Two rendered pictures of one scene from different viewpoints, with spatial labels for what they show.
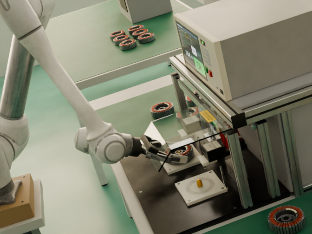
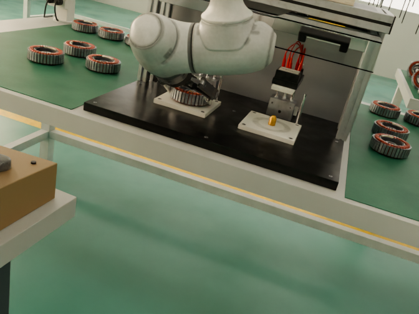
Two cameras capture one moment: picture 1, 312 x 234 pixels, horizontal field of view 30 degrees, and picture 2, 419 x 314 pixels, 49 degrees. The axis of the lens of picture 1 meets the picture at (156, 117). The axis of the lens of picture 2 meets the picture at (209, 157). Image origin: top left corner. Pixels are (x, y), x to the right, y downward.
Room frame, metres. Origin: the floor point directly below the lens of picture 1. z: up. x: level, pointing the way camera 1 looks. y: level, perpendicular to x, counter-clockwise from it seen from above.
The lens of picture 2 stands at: (1.48, 1.06, 1.16)
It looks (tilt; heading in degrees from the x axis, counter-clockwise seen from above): 24 degrees down; 292
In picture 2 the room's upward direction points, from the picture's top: 13 degrees clockwise
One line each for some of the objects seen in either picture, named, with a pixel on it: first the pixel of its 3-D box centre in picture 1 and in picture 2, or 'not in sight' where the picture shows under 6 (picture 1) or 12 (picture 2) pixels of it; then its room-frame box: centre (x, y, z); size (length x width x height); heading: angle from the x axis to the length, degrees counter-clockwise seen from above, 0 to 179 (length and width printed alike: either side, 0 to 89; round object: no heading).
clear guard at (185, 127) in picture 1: (193, 132); (327, 37); (1.70, -0.10, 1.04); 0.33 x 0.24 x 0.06; 99
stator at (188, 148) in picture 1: (179, 153); (190, 93); (2.01, -0.05, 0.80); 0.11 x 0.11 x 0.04
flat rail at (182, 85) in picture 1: (200, 104); (258, 20); (1.91, -0.17, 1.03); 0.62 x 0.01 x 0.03; 9
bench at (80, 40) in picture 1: (131, 71); not in sight; (4.27, 0.09, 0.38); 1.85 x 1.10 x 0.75; 9
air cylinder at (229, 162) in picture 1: (236, 168); (281, 106); (1.80, -0.23, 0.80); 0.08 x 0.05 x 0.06; 9
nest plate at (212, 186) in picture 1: (200, 187); (270, 126); (1.78, -0.09, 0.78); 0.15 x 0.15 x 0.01; 9
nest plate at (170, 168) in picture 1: (180, 159); (188, 101); (2.01, -0.05, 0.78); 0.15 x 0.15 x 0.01; 9
